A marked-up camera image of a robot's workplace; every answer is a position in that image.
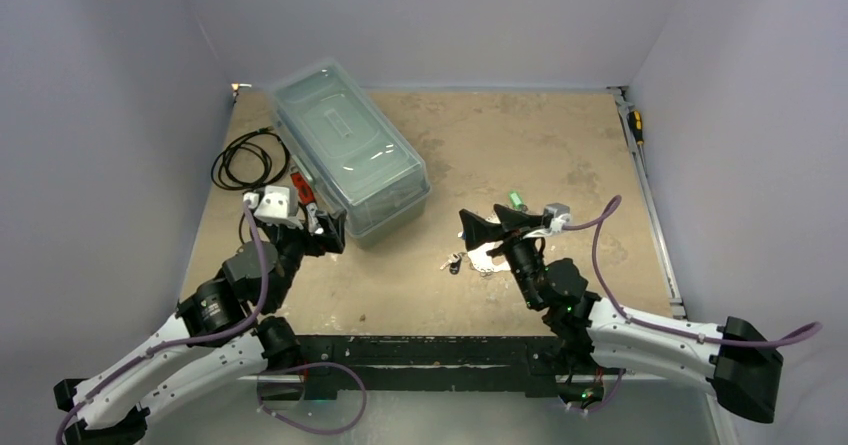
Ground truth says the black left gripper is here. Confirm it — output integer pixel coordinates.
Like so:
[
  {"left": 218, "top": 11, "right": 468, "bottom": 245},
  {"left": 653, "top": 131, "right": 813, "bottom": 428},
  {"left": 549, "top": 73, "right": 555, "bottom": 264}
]
[{"left": 248, "top": 207, "right": 345, "bottom": 309}]

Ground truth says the metal key organizer plate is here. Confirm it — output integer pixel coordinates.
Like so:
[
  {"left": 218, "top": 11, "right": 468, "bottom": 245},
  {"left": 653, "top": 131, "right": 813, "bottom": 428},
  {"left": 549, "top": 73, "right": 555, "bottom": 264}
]
[{"left": 459, "top": 215, "right": 510, "bottom": 275}]

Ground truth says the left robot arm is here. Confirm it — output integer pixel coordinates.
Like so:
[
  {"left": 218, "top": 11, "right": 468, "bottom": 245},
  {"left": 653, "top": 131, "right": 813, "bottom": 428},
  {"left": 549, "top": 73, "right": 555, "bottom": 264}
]
[{"left": 53, "top": 210, "right": 346, "bottom": 444}]

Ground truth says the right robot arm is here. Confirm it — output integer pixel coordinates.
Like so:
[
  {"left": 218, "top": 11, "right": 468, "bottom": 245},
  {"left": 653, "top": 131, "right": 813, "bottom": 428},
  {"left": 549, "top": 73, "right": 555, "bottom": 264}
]
[{"left": 458, "top": 203, "right": 784, "bottom": 424}]

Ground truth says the green key tag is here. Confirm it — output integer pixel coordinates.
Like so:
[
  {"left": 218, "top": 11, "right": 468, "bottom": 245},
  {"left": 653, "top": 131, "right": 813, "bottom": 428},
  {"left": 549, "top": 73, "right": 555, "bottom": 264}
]
[{"left": 509, "top": 191, "right": 527, "bottom": 211}]

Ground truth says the silver key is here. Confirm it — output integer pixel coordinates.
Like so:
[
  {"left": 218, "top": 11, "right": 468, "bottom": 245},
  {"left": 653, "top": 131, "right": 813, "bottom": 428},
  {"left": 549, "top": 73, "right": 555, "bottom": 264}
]
[{"left": 440, "top": 252, "right": 466, "bottom": 275}]

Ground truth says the clear plastic storage box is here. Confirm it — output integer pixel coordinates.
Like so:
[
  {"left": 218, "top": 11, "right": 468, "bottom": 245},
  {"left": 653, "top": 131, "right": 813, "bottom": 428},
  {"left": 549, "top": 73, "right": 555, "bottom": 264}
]
[{"left": 262, "top": 59, "right": 431, "bottom": 248}]

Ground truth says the yellow black screwdriver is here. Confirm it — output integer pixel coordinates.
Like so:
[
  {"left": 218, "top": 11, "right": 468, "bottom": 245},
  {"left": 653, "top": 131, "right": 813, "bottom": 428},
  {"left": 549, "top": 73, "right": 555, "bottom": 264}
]
[{"left": 627, "top": 110, "right": 644, "bottom": 147}]

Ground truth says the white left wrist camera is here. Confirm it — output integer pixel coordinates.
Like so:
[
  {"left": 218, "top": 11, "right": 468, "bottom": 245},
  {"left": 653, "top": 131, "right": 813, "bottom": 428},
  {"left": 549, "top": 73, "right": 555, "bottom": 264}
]
[{"left": 242, "top": 185, "right": 303, "bottom": 229}]

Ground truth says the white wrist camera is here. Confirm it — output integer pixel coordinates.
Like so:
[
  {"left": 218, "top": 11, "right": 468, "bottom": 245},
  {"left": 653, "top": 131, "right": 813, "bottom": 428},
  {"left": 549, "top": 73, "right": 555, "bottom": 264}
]
[
  {"left": 242, "top": 185, "right": 303, "bottom": 229},
  {"left": 524, "top": 202, "right": 572, "bottom": 238}
]

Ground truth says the red handled adjustable wrench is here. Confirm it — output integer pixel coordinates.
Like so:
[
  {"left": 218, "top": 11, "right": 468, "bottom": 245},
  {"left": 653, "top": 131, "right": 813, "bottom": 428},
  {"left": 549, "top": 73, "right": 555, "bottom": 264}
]
[{"left": 291, "top": 171, "right": 324, "bottom": 235}]

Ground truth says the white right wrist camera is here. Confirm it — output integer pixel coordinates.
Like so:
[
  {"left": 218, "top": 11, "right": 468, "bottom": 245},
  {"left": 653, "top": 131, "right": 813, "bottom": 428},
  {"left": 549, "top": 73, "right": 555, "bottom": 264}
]
[{"left": 524, "top": 202, "right": 572, "bottom": 238}]

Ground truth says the coiled black cable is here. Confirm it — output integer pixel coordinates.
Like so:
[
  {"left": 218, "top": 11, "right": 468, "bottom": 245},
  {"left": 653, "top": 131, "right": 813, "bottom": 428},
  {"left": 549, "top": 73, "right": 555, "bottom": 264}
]
[{"left": 211, "top": 125, "right": 291, "bottom": 193}]

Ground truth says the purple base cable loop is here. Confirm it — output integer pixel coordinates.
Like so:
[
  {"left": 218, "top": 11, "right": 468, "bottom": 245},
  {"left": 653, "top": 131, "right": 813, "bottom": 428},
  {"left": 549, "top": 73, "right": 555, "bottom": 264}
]
[{"left": 255, "top": 359, "right": 369, "bottom": 435}]

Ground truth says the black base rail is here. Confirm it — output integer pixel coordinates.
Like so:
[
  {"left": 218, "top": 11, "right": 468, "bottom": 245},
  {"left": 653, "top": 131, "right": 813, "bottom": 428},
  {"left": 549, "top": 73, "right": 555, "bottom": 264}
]
[{"left": 258, "top": 334, "right": 631, "bottom": 402}]

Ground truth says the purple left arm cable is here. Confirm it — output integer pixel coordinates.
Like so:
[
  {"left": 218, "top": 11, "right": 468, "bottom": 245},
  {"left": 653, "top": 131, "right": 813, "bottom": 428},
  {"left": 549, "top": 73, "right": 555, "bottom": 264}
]
[{"left": 54, "top": 200, "right": 270, "bottom": 445}]

